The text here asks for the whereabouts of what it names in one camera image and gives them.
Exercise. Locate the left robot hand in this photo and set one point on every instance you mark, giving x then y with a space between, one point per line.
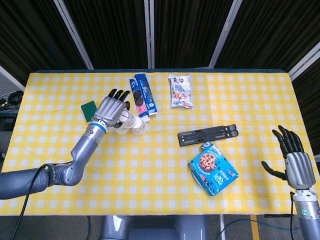
110 110

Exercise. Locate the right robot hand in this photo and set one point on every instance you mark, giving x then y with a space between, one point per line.
298 167

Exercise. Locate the white paper cup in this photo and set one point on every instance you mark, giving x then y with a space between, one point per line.
130 117
123 130
139 127

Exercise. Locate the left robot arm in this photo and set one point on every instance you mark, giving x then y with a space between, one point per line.
85 145

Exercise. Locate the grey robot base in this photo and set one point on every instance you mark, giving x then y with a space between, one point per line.
150 228

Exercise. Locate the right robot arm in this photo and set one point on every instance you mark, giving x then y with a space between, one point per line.
308 220

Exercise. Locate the green and yellow sponge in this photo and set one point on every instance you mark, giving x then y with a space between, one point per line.
87 110

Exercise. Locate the dark blue sandwich cookie box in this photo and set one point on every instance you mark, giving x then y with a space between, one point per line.
142 95

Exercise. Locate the yellow checkered tablecloth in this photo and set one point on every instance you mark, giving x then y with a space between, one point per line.
160 155

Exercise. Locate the white snack bag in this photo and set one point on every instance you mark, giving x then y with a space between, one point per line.
180 92

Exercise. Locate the dark corrugated partition panel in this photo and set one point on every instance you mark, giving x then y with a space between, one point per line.
112 32
275 32
190 32
32 37

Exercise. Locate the teal chocolate chip cookie box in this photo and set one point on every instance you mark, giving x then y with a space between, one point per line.
212 170

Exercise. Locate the black folding stand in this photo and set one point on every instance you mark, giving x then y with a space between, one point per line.
207 135

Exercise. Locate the grey partition frame post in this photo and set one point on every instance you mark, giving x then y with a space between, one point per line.
11 78
149 32
303 62
225 32
72 32

